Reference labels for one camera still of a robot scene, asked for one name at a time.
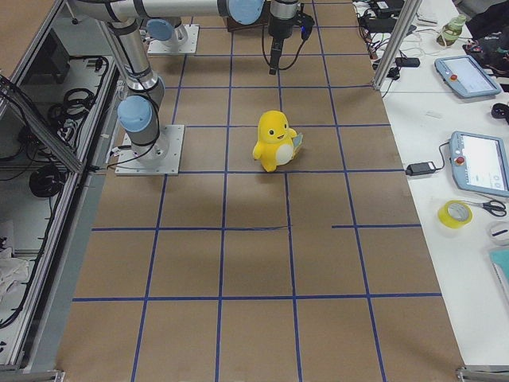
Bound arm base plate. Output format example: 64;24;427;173
147;20;200;56
115;125;185;176

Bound far teach pendant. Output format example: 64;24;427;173
434;55;502;99

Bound near teach pendant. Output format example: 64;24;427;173
449;131;508;197

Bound black power adapter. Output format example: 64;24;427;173
405;162;437;177

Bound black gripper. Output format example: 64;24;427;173
268;15;293;76

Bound black round object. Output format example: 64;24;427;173
491;103;509;120

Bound teal notebook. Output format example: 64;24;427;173
489;248;509;298

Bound aluminium frame post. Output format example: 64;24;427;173
371;0;422;90

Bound yellow plush toy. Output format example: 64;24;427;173
252;111;303;173

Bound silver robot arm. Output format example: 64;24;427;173
76;1;168;164
134;1;315;75

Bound teach pendant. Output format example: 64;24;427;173
434;55;502;99
449;131;508;197

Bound black scissors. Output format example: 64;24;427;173
462;199;507;217

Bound black small device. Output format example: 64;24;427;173
394;57;421;68

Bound aluminium side frame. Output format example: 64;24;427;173
1;1;118;373

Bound white round device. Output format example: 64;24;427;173
488;222;509;246

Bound yellow tape roll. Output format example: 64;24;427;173
437;200;473;229

